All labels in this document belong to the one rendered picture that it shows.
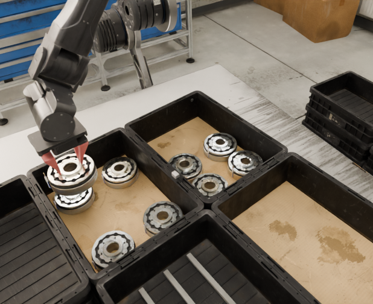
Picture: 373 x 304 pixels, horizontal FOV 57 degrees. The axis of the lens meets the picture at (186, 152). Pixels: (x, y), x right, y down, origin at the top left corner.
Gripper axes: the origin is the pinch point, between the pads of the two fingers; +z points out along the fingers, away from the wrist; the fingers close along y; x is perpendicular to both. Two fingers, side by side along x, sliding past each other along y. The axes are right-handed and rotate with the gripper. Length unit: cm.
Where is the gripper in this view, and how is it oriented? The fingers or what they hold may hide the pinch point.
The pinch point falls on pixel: (69, 164)
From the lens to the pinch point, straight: 79.7
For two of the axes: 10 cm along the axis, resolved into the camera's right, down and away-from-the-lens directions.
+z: 0.4, 7.3, 6.8
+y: 8.0, -4.4, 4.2
